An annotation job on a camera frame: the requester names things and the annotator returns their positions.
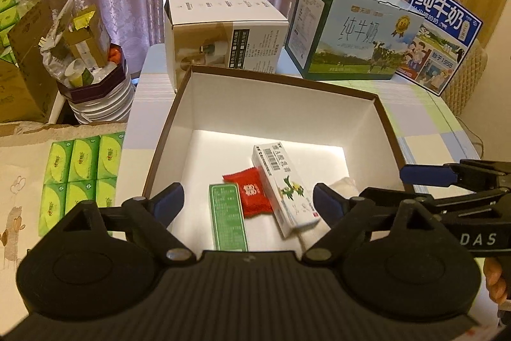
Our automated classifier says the white cloth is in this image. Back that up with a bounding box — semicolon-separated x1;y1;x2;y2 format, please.
297;176;359;252

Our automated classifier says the white medicine box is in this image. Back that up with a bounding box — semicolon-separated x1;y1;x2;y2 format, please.
252;142;320;238

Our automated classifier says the green small carton box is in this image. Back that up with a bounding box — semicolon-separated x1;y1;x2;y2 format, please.
209;182;248;252

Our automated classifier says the red candy packet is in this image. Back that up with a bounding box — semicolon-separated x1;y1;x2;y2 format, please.
223;167;273;218

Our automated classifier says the person's right hand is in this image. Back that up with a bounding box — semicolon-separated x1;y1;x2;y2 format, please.
483;258;509;305

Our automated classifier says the quilted beige headboard cover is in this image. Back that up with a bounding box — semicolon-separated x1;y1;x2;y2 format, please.
441;40;488;116

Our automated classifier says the green tissue pack bundle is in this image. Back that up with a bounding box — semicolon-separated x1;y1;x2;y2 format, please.
38;132;125;237

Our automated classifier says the brown open shoe box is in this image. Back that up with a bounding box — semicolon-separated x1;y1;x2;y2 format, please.
144;66;404;253

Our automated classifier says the dark blue milk carton box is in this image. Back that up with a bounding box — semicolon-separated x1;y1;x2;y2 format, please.
398;0;483;96

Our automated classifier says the trash bin with rubbish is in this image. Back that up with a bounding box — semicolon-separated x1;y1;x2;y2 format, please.
39;0;135;125

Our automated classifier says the open cardboard box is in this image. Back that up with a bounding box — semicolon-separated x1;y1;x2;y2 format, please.
1;0;57;123

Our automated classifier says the light blue milk carton box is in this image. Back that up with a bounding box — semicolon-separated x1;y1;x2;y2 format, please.
285;0;424;81

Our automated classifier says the white appliance box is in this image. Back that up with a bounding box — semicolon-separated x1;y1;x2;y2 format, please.
164;0;288;89

